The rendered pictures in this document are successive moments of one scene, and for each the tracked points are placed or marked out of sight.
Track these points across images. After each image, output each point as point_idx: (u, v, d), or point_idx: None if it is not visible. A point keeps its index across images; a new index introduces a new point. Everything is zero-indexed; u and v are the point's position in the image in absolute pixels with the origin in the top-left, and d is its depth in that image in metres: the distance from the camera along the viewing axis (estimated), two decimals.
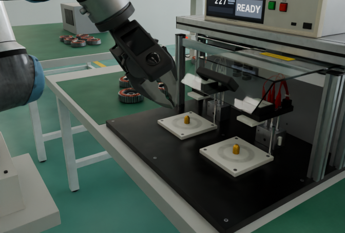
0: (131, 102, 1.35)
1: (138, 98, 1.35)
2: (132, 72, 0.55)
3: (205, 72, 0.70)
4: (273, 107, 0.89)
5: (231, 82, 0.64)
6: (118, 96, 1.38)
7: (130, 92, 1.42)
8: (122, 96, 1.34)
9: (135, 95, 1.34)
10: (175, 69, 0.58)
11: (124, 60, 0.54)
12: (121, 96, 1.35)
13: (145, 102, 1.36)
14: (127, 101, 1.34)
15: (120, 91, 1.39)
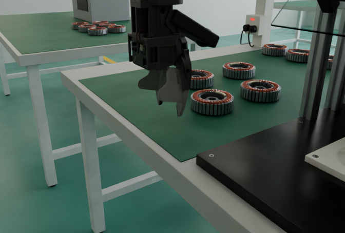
0: (217, 114, 0.79)
1: (229, 107, 0.79)
2: (186, 52, 0.55)
3: None
4: None
5: None
6: (191, 104, 0.82)
7: (208, 96, 0.85)
8: (201, 103, 0.78)
9: (225, 102, 0.78)
10: None
11: (185, 38, 0.54)
12: (200, 104, 0.78)
13: (240, 114, 0.79)
14: (210, 113, 0.78)
15: (194, 94, 0.82)
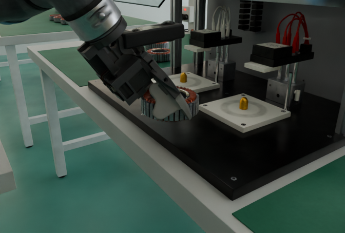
0: (174, 120, 0.57)
1: (191, 110, 0.57)
2: (157, 64, 0.53)
3: None
4: (290, 49, 0.71)
5: None
6: (140, 105, 0.60)
7: None
8: (152, 105, 0.56)
9: None
10: None
11: (147, 54, 0.51)
12: (151, 106, 0.56)
13: None
14: (165, 118, 0.56)
15: (145, 92, 0.61)
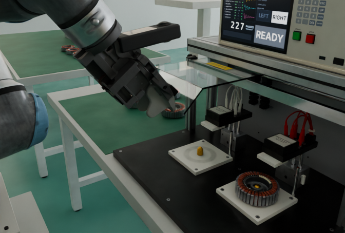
0: (264, 205, 0.79)
1: (276, 197, 0.79)
2: (154, 66, 0.53)
3: None
4: (297, 144, 0.82)
5: (170, 88, 0.80)
6: (236, 191, 0.82)
7: (251, 179, 0.86)
8: (249, 195, 0.78)
9: (272, 194, 0.78)
10: None
11: (144, 57, 0.51)
12: (248, 196, 0.78)
13: (153, 127, 1.29)
14: (259, 205, 0.78)
15: (238, 181, 0.83)
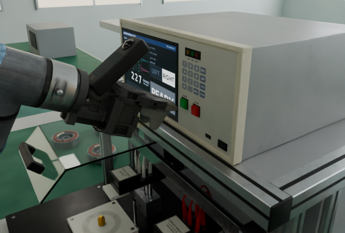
0: None
1: None
2: (136, 91, 0.52)
3: (21, 150, 0.70)
4: None
5: (31, 167, 0.65)
6: None
7: None
8: None
9: None
10: (138, 88, 0.61)
11: (122, 89, 0.51)
12: None
13: (71, 176, 1.13)
14: None
15: None
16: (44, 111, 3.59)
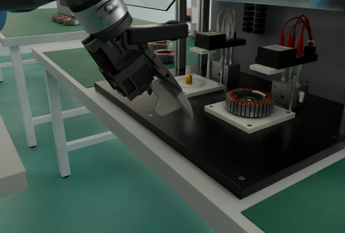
0: (257, 116, 0.70)
1: (271, 108, 0.70)
2: (160, 62, 0.53)
3: None
4: (294, 52, 0.73)
5: None
6: (226, 105, 0.73)
7: (244, 95, 0.77)
8: (240, 104, 0.69)
9: (267, 103, 0.69)
10: None
11: (151, 51, 0.51)
12: (240, 105, 0.69)
13: None
14: (251, 115, 0.69)
15: (229, 94, 0.74)
16: None
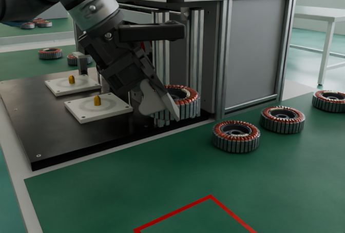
0: (166, 119, 0.57)
1: (183, 111, 0.56)
2: (150, 61, 0.54)
3: None
4: None
5: None
6: None
7: (172, 94, 0.64)
8: None
9: (176, 104, 0.56)
10: None
11: (140, 50, 0.53)
12: None
13: (52, 70, 1.35)
14: (155, 116, 0.57)
15: None
16: None
